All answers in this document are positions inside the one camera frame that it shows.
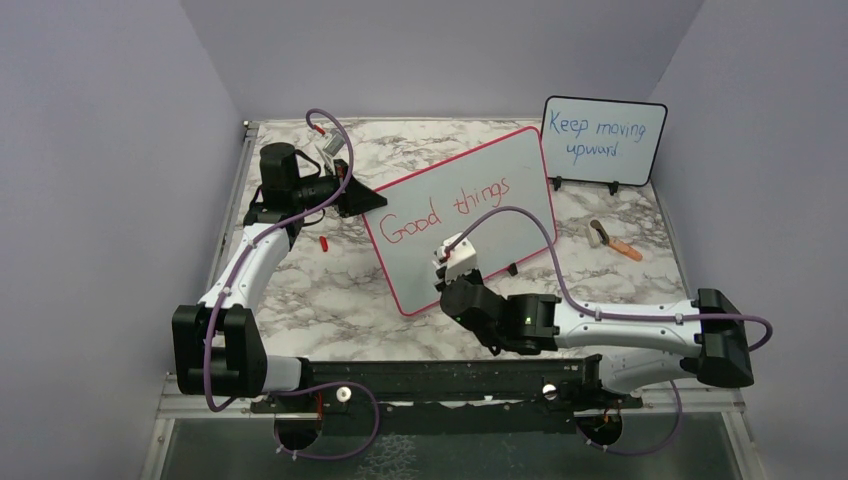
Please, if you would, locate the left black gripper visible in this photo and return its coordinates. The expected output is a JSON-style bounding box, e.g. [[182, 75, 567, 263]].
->
[[293, 158, 388, 218]]

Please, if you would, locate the red framed whiteboard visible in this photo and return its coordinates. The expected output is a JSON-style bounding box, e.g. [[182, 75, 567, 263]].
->
[[364, 127, 557, 316]]

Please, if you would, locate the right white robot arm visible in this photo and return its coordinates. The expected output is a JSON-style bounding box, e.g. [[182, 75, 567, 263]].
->
[[435, 271, 754, 407]]

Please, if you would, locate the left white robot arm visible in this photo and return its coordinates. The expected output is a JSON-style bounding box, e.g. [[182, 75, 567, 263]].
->
[[171, 142, 388, 411]]

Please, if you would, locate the black framed whiteboard with writing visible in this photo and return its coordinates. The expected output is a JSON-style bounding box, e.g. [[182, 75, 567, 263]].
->
[[541, 95, 668, 193]]

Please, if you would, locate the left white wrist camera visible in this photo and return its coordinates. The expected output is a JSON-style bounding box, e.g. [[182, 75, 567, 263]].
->
[[318, 130, 347, 166]]

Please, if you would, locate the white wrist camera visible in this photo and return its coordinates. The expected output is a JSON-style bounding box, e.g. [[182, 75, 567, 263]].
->
[[318, 130, 347, 166], [432, 233, 479, 292]]

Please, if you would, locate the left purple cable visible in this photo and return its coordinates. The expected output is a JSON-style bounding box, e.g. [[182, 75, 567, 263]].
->
[[203, 109, 382, 464]]

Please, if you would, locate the purple cable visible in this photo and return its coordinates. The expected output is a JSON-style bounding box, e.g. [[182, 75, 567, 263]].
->
[[203, 109, 382, 464], [442, 206, 775, 458]]

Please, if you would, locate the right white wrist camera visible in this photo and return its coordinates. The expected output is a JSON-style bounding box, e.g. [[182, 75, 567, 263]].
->
[[432, 233, 479, 292]]

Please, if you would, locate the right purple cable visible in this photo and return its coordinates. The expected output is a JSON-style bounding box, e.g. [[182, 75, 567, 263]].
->
[[442, 206, 775, 458]]

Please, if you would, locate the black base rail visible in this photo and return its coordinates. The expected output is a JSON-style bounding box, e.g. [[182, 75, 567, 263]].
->
[[250, 355, 647, 436]]

